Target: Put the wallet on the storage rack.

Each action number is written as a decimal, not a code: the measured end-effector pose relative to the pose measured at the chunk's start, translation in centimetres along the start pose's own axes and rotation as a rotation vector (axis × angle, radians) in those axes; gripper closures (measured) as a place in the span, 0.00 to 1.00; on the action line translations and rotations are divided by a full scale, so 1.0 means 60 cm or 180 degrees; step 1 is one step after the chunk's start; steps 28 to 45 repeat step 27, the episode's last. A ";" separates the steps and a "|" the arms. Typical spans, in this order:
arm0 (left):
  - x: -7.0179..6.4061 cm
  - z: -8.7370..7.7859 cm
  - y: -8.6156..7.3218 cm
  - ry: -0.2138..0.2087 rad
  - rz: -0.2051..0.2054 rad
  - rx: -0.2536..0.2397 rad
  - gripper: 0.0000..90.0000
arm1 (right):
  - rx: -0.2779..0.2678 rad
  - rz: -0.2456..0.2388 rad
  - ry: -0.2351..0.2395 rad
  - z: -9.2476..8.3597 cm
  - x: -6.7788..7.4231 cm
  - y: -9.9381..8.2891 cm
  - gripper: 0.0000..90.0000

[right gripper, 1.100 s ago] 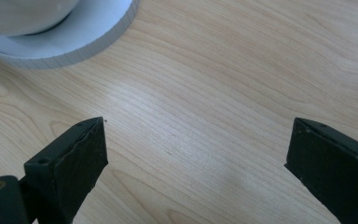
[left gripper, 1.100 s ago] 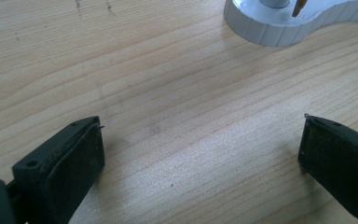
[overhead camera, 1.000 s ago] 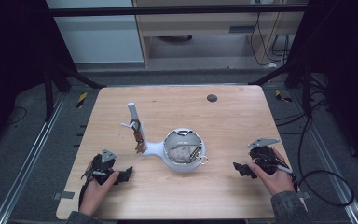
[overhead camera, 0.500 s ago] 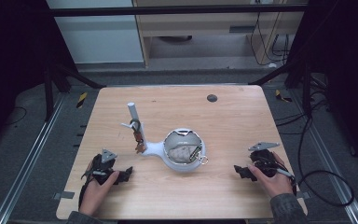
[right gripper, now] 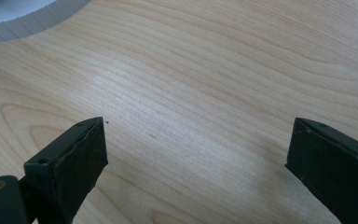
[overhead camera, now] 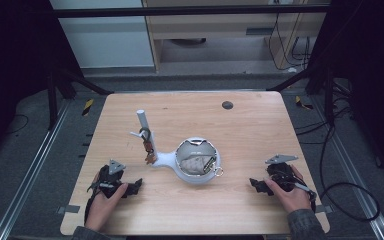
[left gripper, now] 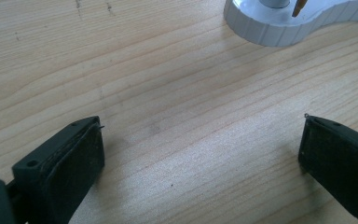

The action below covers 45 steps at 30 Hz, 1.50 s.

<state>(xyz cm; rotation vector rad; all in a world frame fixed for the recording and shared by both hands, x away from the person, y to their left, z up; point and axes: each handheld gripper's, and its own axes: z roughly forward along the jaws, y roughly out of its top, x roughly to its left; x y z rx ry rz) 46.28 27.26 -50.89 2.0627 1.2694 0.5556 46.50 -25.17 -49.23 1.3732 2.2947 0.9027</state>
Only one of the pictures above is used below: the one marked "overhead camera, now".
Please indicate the beige quilted key pouch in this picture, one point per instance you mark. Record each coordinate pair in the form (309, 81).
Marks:
(195, 165)

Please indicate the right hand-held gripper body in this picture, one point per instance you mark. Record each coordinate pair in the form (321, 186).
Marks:
(281, 175)

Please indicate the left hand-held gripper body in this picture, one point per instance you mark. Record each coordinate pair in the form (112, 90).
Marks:
(111, 181)

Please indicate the white hook stand with bowl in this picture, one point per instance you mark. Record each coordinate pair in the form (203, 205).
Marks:
(166, 160)

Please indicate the light wooden desk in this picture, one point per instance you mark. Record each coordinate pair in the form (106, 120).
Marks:
(213, 28)

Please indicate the metal floor rail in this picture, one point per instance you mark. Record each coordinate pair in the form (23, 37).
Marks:
(353, 173)
(30, 173)

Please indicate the person's right hand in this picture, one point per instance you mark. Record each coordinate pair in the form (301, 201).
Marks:
(295, 200)

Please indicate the black horizontal bar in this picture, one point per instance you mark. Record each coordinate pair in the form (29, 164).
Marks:
(180, 11)

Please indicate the grey tape strip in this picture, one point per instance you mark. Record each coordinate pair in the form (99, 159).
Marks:
(325, 209)
(69, 209)

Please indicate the black metal stand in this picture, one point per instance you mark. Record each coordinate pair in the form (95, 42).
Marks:
(329, 96)
(52, 100)

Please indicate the grey round table grommet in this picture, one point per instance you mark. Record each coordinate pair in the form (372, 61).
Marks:
(227, 105)

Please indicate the person's left hand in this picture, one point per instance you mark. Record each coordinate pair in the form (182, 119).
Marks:
(100, 211)

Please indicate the white cabinet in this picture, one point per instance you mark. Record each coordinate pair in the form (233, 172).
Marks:
(106, 43)

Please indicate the small white plug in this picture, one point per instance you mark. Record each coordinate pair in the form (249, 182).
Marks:
(292, 70)

